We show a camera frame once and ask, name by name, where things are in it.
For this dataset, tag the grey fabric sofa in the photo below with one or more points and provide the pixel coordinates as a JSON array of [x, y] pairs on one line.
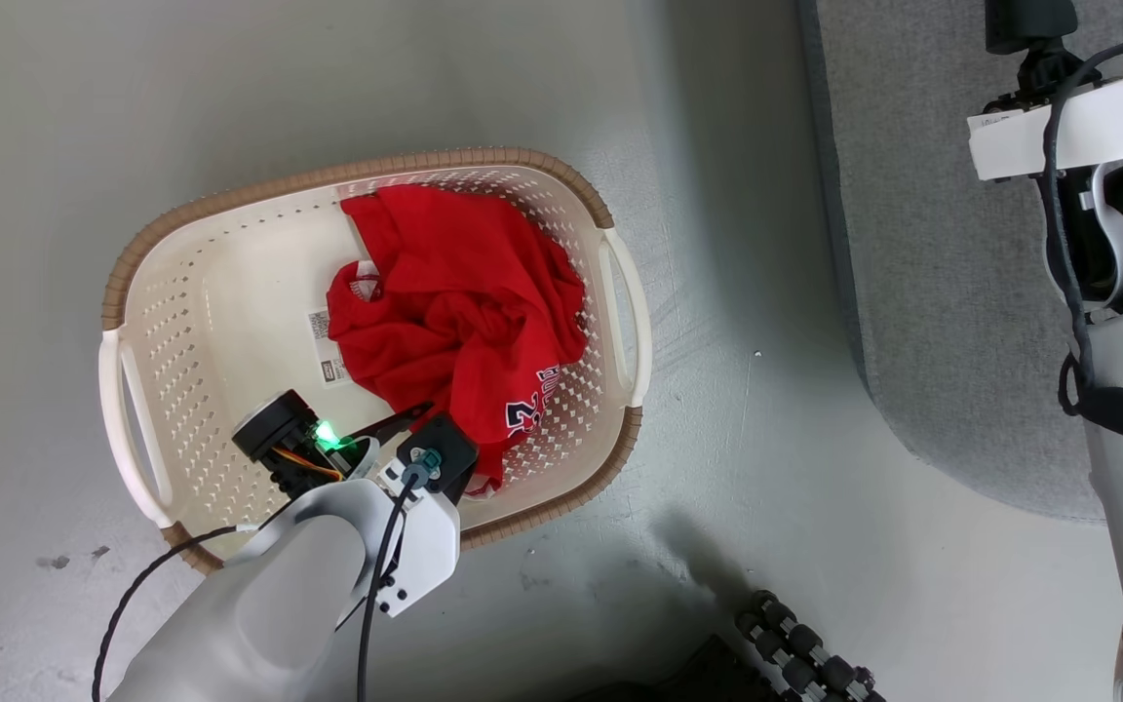
[[951, 263]]

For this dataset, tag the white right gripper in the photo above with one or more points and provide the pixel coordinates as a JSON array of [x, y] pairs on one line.
[[1107, 117]]

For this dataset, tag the left gripper's black motor box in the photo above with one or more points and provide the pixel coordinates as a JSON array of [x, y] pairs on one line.
[[274, 434]]

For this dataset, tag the cream perforated laundry basket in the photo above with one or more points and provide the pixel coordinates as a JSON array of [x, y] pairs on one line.
[[220, 322]]

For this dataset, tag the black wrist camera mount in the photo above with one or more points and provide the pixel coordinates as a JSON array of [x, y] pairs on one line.
[[445, 444]]

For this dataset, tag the red printed jersey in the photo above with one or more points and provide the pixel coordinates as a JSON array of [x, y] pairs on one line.
[[464, 302]]

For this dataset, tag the black roller omni wheel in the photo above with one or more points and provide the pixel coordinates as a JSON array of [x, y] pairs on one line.
[[800, 653]]

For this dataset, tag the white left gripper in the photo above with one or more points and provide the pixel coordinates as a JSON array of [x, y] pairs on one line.
[[425, 546]]

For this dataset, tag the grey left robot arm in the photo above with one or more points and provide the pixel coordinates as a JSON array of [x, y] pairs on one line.
[[269, 604]]

